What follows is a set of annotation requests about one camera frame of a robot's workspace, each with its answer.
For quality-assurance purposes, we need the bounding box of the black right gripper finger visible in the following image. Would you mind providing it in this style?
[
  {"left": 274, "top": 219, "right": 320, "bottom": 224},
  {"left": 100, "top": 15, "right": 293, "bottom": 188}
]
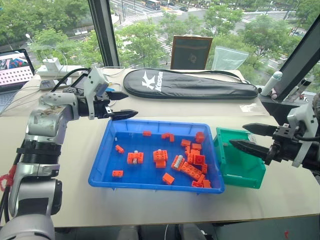
[
  {"left": 242, "top": 122, "right": 280, "bottom": 137},
  {"left": 229, "top": 139, "right": 273, "bottom": 161}
]

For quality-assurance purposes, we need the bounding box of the black slanted beam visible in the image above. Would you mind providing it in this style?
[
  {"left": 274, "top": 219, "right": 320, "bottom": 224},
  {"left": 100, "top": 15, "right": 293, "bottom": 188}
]
[{"left": 274, "top": 14, "right": 320, "bottom": 101}]

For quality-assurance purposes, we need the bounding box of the orange L-shaped block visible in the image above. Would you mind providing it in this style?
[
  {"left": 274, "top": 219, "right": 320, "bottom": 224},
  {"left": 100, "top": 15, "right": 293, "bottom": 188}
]
[{"left": 160, "top": 132, "right": 176, "bottom": 142}]

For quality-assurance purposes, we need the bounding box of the blue plastic tray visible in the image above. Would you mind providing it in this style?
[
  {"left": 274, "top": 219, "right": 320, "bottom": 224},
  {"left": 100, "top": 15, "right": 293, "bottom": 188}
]
[{"left": 87, "top": 119, "right": 226, "bottom": 195}]

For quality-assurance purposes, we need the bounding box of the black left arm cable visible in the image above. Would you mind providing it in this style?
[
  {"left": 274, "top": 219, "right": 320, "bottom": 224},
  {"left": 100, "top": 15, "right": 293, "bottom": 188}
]
[{"left": 50, "top": 67, "right": 90, "bottom": 94}]

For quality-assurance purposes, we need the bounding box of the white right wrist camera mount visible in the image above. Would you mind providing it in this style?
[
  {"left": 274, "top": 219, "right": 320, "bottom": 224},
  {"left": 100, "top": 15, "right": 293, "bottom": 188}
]
[{"left": 286, "top": 103, "right": 316, "bottom": 168}]

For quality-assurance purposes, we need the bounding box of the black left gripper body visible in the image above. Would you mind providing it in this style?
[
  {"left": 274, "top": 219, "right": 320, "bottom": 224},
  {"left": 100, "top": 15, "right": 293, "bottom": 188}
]
[{"left": 93, "top": 91, "right": 114, "bottom": 120}]

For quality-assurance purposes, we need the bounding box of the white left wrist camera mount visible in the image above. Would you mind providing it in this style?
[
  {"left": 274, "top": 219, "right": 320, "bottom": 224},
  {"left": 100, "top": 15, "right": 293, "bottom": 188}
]
[{"left": 83, "top": 66, "right": 110, "bottom": 121}]

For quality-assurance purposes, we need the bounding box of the green plastic bin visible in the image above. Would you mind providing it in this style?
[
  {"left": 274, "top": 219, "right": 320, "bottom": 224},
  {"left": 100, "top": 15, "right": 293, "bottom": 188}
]
[{"left": 212, "top": 126, "right": 267, "bottom": 190}]

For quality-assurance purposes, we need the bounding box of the open laptop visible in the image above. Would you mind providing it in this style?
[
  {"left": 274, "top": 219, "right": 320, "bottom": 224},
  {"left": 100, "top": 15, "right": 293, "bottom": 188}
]
[{"left": 0, "top": 48, "right": 36, "bottom": 114}]

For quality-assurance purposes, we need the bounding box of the white power adapter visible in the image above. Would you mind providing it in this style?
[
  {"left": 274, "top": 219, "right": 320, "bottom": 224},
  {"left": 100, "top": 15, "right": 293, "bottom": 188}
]
[{"left": 42, "top": 57, "right": 62, "bottom": 71}]

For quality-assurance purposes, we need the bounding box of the white power strip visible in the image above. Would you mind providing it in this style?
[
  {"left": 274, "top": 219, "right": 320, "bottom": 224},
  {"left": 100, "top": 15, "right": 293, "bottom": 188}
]
[{"left": 36, "top": 64, "right": 84, "bottom": 77}]

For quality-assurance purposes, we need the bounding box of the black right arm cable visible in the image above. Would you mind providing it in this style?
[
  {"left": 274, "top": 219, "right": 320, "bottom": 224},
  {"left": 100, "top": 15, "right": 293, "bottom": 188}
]
[{"left": 295, "top": 133, "right": 320, "bottom": 143}]

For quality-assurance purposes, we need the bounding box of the wooden framed dark board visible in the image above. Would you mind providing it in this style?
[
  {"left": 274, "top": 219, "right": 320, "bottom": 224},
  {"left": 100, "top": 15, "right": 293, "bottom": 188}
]
[{"left": 170, "top": 35, "right": 214, "bottom": 71}]

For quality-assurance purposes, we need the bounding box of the orange-red plastic building brick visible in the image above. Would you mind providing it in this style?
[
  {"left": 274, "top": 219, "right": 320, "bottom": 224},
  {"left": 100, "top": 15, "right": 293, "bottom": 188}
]
[{"left": 180, "top": 161, "right": 203, "bottom": 181}]

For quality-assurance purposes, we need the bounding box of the white cable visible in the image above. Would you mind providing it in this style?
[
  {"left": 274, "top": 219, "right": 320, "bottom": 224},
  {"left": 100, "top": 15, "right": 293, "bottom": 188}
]
[{"left": 101, "top": 65, "right": 126, "bottom": 93}]

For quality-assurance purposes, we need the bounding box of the clear plastic bag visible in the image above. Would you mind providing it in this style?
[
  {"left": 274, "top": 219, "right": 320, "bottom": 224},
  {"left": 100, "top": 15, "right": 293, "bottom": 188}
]
[{"left": 213, "top": 45, "right": 250, "bottom": 71}]

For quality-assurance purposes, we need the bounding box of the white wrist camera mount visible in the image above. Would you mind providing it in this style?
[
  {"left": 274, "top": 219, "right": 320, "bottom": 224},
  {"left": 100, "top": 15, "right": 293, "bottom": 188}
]
[
  {"left": 286, "top": 103, "right": 316, "bottom": 168},
  {"left": 83, "top": 66, "right": 110, "bottom": 121}
]

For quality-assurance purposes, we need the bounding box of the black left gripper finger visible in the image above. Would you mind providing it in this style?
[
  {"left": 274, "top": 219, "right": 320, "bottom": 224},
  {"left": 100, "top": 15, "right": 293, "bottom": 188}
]
[
  {"left": 111, "top": 109, "right": 139, "bottom": 121},
  {"left": 110, "top": 91, "right": 130, "bottom": 101}
]

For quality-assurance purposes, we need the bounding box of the red cord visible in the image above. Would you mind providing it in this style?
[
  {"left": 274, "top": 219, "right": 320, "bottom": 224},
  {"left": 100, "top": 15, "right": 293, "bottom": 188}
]
[{"left": 0, "top": 165, "right": 16, "bottom": 191}]

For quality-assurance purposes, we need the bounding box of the black handheld device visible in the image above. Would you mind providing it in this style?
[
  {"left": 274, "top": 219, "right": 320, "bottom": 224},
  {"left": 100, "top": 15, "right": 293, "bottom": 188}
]
[{"left": 62, "top": 72, "right": 90, "bottom": 96}]

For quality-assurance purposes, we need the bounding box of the dark rounded shape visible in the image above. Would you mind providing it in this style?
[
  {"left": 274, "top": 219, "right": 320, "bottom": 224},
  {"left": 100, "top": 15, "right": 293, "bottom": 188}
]
[{"left": 178, "top": 223, "right": 208, "bottom": 240}]

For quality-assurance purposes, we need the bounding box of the white bottle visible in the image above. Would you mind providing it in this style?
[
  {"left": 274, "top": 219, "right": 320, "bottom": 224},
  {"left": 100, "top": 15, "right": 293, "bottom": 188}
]
[{"left": 260, "top": 70, "right": 284, "bottom": 97}]

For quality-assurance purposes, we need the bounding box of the black racket bag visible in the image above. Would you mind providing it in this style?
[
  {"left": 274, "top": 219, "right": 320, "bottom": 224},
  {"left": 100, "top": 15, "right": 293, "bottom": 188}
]
[{"left": 122, "top": 68, "right": 259, "bottom": 100}]

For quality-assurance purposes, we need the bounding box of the small clear plastic sleeve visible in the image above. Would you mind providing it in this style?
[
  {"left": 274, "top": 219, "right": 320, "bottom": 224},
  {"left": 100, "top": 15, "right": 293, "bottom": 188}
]
[{"left": 239, "top": 103, "right": 268, "bottom": 116}]

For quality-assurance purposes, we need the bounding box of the black window frame post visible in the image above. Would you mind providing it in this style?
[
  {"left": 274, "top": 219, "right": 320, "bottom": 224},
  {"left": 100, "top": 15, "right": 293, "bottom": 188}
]
[{"left": 87, "top": 0, "right": 121, "bottom": 69}]

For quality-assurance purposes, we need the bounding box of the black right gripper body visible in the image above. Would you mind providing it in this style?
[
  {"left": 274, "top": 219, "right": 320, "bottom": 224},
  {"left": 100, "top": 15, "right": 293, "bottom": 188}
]
[{"left": 264, "top": 125, "right": 311, "bottom": 166}]

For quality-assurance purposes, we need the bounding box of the large orange square block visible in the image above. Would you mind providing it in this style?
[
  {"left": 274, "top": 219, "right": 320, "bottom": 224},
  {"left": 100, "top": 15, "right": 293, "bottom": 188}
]
[{"left": 186, "top": 153, "right": 207, "bottom": 167}]

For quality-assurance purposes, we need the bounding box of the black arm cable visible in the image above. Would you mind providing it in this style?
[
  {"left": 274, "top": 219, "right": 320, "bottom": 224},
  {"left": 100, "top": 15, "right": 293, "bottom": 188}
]
[
  {"left": 295, "top": 133, "right": 320, "bottom": 143},
  {"left": 50, "top": 67, "right": 90, "bottom": 94}
]

